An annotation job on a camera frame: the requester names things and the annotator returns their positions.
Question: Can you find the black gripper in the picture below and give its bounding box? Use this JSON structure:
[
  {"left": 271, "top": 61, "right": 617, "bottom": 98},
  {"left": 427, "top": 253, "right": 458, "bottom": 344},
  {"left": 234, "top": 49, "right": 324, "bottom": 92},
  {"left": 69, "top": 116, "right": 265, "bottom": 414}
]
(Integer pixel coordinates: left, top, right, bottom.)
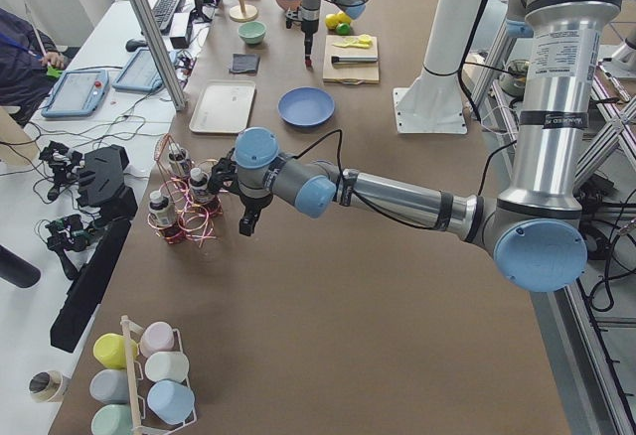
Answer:
[
  {"left": 300, "top": 9, "right": 318, "bottom": 63},
  {"left": 238, "top": 191, "right": 273, "bottom": 236}
]

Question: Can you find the person dark jacket forearm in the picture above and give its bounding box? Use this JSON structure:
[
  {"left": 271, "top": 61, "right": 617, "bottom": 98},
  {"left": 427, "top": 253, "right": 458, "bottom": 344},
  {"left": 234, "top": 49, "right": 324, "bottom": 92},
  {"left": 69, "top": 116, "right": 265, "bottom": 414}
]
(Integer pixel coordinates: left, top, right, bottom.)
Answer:
[{"left": 1, "top": 9, "right": 59, "bottom": 124}]

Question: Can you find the blue plate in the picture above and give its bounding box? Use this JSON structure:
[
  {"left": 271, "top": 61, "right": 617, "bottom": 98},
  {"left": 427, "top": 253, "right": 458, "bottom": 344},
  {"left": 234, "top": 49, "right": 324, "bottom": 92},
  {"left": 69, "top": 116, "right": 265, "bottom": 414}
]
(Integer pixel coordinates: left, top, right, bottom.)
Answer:
[{"left": 277, "top": 86, "right": 335, "bottom": 128}]

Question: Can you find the person hand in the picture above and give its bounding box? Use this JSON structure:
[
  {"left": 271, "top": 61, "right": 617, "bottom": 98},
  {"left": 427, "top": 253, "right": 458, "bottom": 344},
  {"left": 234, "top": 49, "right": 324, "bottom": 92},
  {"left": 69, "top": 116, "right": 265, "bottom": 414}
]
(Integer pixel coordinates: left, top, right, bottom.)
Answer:
[{"left": 41, "top": 51, "right": 67, "bottom": 71}]

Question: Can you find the yellow lemon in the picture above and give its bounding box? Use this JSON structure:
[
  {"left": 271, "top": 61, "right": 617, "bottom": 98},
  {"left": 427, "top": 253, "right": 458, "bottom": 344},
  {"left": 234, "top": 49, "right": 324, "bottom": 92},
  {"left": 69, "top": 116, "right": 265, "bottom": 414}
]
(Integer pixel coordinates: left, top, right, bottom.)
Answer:
[
  {"left": 336, "top": 11, "right": 352, "bottom": 25},
  {"left": 324, "top": 14, "right": 340, "bottom": 30}
]

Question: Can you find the green lime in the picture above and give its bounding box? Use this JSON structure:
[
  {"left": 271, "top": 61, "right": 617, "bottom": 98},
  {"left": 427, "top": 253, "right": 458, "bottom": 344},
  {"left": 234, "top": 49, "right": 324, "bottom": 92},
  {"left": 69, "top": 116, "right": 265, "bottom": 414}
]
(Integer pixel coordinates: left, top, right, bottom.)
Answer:
[{"left": 335, "top": 23, "right": 351, "bottom": 36}]

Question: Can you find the green ceramic bowl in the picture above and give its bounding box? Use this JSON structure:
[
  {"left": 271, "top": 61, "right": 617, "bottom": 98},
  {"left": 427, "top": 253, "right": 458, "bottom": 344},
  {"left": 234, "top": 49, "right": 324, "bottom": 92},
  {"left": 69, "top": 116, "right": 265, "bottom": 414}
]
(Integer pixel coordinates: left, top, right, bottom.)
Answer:
[{"left": 238, "top": 21, "right": 267, "bottom": 46}]

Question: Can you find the wooden cutting board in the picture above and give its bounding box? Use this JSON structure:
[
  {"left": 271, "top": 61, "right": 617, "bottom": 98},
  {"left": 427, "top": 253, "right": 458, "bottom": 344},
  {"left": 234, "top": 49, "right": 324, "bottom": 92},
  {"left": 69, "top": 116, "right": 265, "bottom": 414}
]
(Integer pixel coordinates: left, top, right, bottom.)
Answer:
[{"left": 322, "top": 34, "right": 380, "bottom": 84}]

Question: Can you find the dark sauce bottle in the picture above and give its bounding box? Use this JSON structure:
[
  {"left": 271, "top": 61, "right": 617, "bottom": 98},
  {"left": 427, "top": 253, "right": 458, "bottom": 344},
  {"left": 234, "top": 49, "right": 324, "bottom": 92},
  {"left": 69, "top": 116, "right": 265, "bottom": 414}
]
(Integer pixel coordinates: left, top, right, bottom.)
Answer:
[
  {"left": 189, "top": 167, "right": 214, "bottom": 205},
  {"left": 149, "top": 190, "right": 177, "bottom": 229},
  {"left": 168, "top": 142, "right": 192, "bottom": 180}
]

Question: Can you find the dark grey folded cloth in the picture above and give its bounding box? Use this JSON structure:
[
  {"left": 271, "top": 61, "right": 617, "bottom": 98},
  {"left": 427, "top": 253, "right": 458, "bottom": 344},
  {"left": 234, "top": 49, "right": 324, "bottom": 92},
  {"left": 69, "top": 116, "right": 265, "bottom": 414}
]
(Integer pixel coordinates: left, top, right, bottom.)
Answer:
[{"left": 229, "top": 54, "right": 260, "bottom": 74}]

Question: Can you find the wooden cup tree stand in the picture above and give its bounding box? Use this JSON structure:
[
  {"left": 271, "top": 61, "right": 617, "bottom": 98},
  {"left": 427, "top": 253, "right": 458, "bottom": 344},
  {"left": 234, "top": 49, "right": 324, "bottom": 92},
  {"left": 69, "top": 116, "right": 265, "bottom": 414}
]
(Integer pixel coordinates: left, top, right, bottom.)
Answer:
[{"left": 229, "top": 0, "right": 258, "bottom": 23}]

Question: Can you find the beige rectangular tray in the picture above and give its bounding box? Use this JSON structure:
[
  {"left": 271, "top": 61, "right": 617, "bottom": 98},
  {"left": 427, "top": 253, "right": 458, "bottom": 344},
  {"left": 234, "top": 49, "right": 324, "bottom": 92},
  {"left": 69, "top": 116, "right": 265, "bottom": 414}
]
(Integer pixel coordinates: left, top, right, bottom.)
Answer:
[{"left": 189, "top": 79, "right": 256, "bottom": 135}]

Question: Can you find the black keyboard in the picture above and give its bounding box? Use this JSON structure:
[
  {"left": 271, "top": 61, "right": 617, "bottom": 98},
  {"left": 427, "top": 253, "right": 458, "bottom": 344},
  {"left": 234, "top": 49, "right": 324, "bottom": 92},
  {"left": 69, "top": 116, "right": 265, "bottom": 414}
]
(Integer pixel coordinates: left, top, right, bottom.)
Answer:
[{"left": 152, "top": 0, "right": 184, "bottom": 34}]

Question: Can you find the pink cup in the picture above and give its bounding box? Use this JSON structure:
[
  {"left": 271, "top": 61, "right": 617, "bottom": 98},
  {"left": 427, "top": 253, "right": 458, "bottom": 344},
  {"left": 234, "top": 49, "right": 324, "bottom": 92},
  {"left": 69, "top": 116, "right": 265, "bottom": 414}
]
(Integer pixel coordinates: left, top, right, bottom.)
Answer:
[{"left": 139, "top": 321, "right": 175, "bottom": 358}]

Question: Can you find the white cup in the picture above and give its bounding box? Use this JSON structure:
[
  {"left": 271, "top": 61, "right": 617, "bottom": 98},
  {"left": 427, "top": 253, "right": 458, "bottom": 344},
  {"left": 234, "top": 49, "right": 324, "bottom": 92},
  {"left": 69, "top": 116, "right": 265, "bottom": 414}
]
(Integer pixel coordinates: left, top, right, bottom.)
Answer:
[{"left": 145, "top": 352, "right": 190, "bottom": 383}]

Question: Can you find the blue teach pendant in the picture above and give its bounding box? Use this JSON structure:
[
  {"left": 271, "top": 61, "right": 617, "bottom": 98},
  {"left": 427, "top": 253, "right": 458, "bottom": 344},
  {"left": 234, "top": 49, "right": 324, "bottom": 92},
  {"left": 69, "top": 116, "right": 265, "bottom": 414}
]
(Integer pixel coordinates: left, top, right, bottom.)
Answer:
[
  {"left": 42, "top": 69, "right": 109, "bottom": 118},
  {"left": 112, "top": 48, "right": 163, "bottom": 93}
]

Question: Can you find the black computer mouse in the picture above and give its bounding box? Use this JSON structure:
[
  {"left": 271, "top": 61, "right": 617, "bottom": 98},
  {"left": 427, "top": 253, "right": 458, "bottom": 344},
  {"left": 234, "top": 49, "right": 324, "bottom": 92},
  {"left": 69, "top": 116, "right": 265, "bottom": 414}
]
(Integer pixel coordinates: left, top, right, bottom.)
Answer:
[{"left": 125, "top": 39, "right": 147, "bottom": 53}]

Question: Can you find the black long bar device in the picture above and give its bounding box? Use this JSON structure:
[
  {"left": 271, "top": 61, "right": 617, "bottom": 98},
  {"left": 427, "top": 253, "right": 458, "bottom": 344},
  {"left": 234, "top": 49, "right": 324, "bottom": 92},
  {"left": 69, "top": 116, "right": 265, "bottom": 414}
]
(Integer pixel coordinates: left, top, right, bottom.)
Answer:
[{"left": 50, "top": 218, "right": 131, "bottom": 353}]

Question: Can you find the copper wire bottle rack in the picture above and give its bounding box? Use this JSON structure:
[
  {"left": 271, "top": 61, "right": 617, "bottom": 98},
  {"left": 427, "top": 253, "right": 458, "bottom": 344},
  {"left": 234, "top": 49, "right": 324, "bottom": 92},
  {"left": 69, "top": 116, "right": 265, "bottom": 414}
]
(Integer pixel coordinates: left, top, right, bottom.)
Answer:
[{"left": 146, "top": 133, "right": 223, "bottom": 246}]

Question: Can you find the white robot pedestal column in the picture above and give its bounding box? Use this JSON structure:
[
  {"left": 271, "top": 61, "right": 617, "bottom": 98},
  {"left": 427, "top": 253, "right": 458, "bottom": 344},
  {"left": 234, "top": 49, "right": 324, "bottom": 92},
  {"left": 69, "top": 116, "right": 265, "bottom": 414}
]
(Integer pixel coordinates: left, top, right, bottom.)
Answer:
[{"left": 394, "top": 0, "right": 487, "bottom": 134}]

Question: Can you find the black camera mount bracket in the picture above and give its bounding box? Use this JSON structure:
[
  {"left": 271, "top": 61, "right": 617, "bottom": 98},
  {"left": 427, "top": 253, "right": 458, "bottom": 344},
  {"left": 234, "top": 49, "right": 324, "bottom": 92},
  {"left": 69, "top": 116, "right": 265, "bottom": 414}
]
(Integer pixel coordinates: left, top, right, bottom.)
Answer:
[{"left": 77, "top": 145, "right": 138, "bottom": 222}]

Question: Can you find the aluminium frame post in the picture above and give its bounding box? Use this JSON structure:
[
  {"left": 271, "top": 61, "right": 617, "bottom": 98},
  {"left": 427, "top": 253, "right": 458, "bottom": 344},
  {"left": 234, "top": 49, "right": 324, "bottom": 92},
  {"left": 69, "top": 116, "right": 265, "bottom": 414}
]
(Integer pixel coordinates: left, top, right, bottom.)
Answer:
[{"left": 129, "top": 0, "right": 187, "bottom": 111}]

